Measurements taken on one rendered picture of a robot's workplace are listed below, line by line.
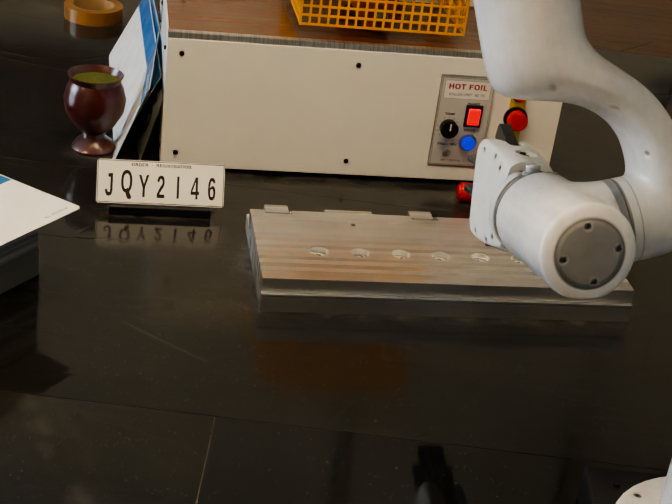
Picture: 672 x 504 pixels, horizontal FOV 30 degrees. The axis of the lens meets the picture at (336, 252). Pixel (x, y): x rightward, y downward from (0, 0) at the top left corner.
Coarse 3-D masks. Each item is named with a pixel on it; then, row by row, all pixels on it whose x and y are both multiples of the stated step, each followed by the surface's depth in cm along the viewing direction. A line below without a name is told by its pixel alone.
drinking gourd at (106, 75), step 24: (72, 72) 171; (96, 72) 173; (120, 72) 172; (72, 96) 168; (96, 96) 167; (120, 96) 170; (72, 120) 171; (96, 120) 169; (72, 144) 174; (96, 144) 172
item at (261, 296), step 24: (312, 312) 142; (336, 312) 142; (360, 312) 143; (384, 312) 143; (408, 312) 144; (432, 312) 144; (456, 312) 144; (480, 312) 145; (504, 312) 145; (528, 312) 146; (552, 312) 146; (576, 312) 147; (600, 312) 147; (624, 312) 148
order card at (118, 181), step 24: (120, 168) 158; (144, 168) 158; (168, 168) 159; (192, 168) 159; (216, 168) 160; (96, 192) 157; (120, 192) 158; (144, 192) 158; (168, 192) 159; (192, 192) 159; (216, 192) 160
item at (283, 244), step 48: (288, 240) 148; (336, 240) 150; (384, 240) 151; (432, 240) 153; (480, 240) 154; (288, 288) 140; (336, 288) 141; (384, 288) 142; (432, 288) 143; (480, 288) 144; (528, 288) 145; (624, 288) 147
